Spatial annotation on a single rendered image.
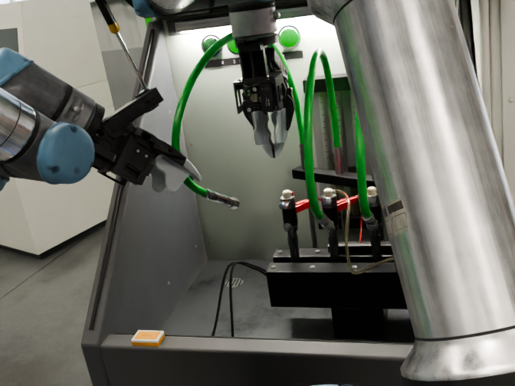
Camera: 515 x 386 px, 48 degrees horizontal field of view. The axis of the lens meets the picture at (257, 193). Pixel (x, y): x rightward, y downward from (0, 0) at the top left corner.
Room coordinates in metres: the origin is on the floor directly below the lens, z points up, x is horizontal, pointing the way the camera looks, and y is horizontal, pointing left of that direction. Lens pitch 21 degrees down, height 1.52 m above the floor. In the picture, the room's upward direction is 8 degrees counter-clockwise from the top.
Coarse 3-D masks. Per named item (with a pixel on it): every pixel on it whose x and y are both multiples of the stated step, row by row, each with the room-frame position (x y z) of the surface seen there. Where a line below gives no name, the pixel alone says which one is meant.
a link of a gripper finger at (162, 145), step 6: (144, 138) 0.90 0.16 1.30; (150, 138) 0.90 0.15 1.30; (156, 138) 0.89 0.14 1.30; (156, 144) 0.89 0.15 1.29; (162, 144) 0.89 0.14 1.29; (168, 144) 0.90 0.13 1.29; (156, 150) 0.90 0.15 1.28; (162, 150) 0.89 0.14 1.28; (168, 150) 0.89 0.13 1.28; (174, 150) 0.90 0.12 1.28; (168, 156) 0.90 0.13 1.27; (174, 156) 0.90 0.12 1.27; (180, 156) 0.91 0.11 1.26; (180, 162) 0.91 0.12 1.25
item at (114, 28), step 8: (96, 0) 1.16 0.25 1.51; (104, 0) 1.17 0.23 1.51; (104, 8) 1.17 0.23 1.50; (104, 16) 1.18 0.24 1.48; (112, 16) 1.18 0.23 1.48; (112, 24) 1.18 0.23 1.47; (112, 32) 1.19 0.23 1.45; (120, 40) 1.20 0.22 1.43; (128, 56) 1.22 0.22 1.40; (136, 72) 1.23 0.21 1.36; (144, 88) 1.25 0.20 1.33
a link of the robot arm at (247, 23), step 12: (240, 12) 0.95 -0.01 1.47; (252, 12) 0.94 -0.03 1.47; (264, 12) 0.94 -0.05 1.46; (276, 12) 0.96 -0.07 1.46; (240, 24) 0.95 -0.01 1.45; (252, 24) 0.94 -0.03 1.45; (264, 24) 0.94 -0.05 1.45; (276, 24) 0.96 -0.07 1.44; (240, 36) 0.95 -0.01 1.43; (252, 36) 0.94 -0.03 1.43; (264, 36) 0.95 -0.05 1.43
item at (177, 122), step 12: (228, 36) 1.07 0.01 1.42; (216, 48) 1.04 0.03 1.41; (276, 48) 1.18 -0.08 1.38; (204, 60) 1.01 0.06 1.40; (192, 72) 1.00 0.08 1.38; (288, 72) 1.20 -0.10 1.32; (192, 84) 0.98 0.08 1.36; (288, 84) 1.21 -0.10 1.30; (180, 96) 0.97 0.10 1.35; (180, 108) 0.96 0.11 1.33; (300, 108) 1.22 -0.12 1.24; (180, 120) 0.95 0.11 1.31; (300, 120) 1.22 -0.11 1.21; (300, 132) 1.22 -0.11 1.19; (300, 144) 1.22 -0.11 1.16; (204, 192) 0.97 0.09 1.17
